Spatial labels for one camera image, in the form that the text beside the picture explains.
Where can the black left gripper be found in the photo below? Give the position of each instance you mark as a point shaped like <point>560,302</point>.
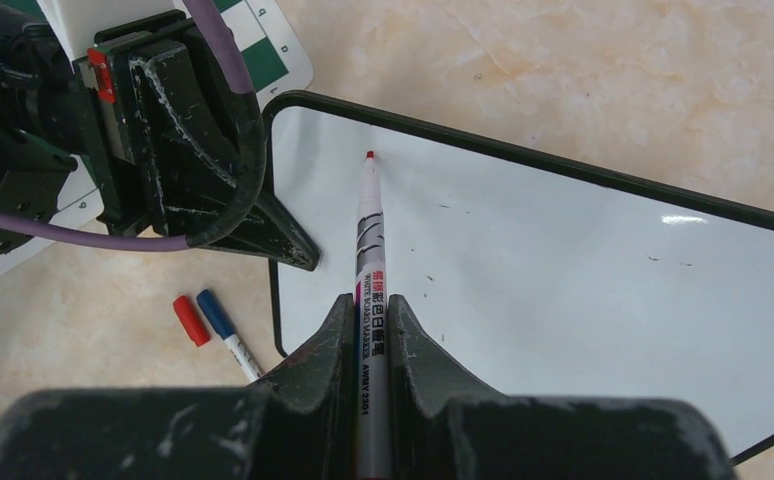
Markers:
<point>253,223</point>

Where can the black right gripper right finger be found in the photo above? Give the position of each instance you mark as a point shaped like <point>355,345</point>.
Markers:
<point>449,424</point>

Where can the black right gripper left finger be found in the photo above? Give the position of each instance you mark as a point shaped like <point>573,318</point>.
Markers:
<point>293,423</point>

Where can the red whiteboard marker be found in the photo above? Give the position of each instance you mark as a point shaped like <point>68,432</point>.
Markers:
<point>373,426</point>

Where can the red marker cap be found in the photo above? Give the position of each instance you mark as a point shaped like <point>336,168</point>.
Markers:
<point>191,320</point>

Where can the white whiteboard black frame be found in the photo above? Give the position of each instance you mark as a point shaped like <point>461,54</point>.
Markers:
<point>540,275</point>

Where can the blue cap whiteboard marker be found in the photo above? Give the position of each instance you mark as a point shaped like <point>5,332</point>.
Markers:
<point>225,329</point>

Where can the green white chess mat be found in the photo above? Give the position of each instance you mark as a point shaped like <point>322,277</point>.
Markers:
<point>114,111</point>

